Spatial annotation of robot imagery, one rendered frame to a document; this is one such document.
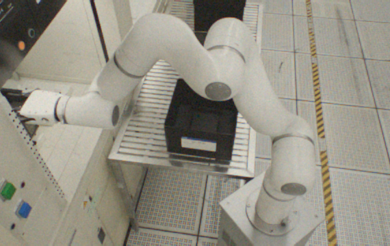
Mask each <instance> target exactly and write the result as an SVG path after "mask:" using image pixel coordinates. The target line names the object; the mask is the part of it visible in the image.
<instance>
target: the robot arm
mask: <svg viewBox="0 0 390 246"><path fill-rule="evenodd" d="M159 60H163V61H165V62H166V63H168V64H169V65H170V66H172V67H173V68H174V69H175V70H176V72H178V73H179V74H180V75H181V77H182V78H183V79H184V80H185V82H186V83H187V84H188V85H189V86H190V87H191V88H192V89H193V90H194V91H195V92H196V93H198V94H200V95H201V96H203V97H204V98H207V99H210V100H216V101H223V100H228V99H230V98H233V102H234V103H235V106H236V108H237V110H238V111H239V113H240V114H241V116H242V117H243V118H244V119H245V121H246V122H247V123H248V125H249V126H250V127H252V128H253V129H254V130H255V131H257V132H258V133H259V134H261V135H265V136H270V139H271V142H272V149H271V166H269V167H268V169H267V171H266V173H265V176H264V179H263V183H262V185H261V187H260V188H258V189H255V190H254V191H253V192H252V193H251V194H250V195H249V197H248V199H247V202H246V214H247V217H248V219H249V221H250V222H251V224H252V225H253V226H254V227H256V229H258V230H259V231H261V232H263V233H265V234H269V235H273V236H278V235H282V234H286V233H288V232H289V231H291V230H292V229H293V228H294V226H295V225H296V222H297V219H298V208H297V206H296V203H295V199H296V198H297V196H303V195H307V194H308V193H310V192H311V191H312V189H313V187H314V184H315V178H316V164H315V145H314V137H313V131H312V129H311V127H310V126H309V125H308V123H307V122H306V121H305V120H304V119H302V118H301V117H299V116H297V115H294V114H292V113H290V112H289V111H288V110H286V108H284V106H283V104H282V103H281V101H280V100H279V98H278V96H277V95H276V94H275V92H274V90H273V89H272V85H271V83H270V80H269V79H268V76H267V73H266V71H265V67H264V65H263V62H262V59H261V55H260V52H259V49H258V47H257V44H256V42H255V39H254V38H253V36H252V34H251V32H250V30H249V29H248V28H247V26H245V24H244V23H243V22H241V21H240V20H238V19H236V18H222V19H220V20H218V21H216V22H215V23H214V24H213V25H212V27H211V29H210V30H209V32H208V34H207V37H206V40H205V44H204V47H203V46H202V45H201V44H200V42H199V41H198V40H197V38H196V36H195V35H194V33H193V31H192V30H191V29H190V27H189V26H188V25H187V24H186V23H185V22H183V21H182V20H181V19H179V18H177V17H175V16H171V15H168V14H161V13H150V14H146V15H144V16H142V17H140V19H139V20H138V21H137V22H136V23H135V24H134V26H132V28H131V29H130V31H129V33H128V34H127V35H126V36H125V38H124V40H123V41H122V42H121V44H120V45H119V47H118V48H117V49H116V51H115V52H114V54H113V55H112V56H111V57H110V59H109V60H108V62H107V63H106V65H105V66H104V67H102V68H101V69H100V70H99V71H98V73H97V74H96V76H95V78H94V79H93V81H92V83H91V84H90V86H89V88H88V91H87V92H86V95H85V96H81V97H78V96H66V95H64V96H63V95H61V94H57V93H54V92H48V91H42V90H41V89H40V88H36V89H35V90H33V91H30V92H28V93H22V94H12V93H8V94H7V95H8V98H9V99H10V101H11V102H16V103H24V101H25V102H26V103H25V104H24V106H23V107H13V106H12V105H10V106H11V108H12V110H13V111H14V112H15V114H16V116H17V118H18V119H19V121H20V122H21V123H28V124H42V125H53V124H58V122H60V124H61V125H65V124H67V125H73V126H89V127H96V128H106V129H114V128H115V127H116V126H117V124H118V120H119V115H120V109H119V106H118V103H117V101H119V100H122V99H123V98H125V97H126V96H127V95H128V94H129V93H130V92H131V91H132V90H133V89H134V88H135V87H136V85H137V84H138V83H139V82H140V81H141V80H142V79H143V78H144V77H145V76H146V75H147V73H148V72H149V71H150V70H151V68H153V66H154V65H155V64H156V63H157V62H158V61H159ZM18 111H20V113H18ZM23 116H24V117H23ZM21 117H23V118H21Z"/></svg>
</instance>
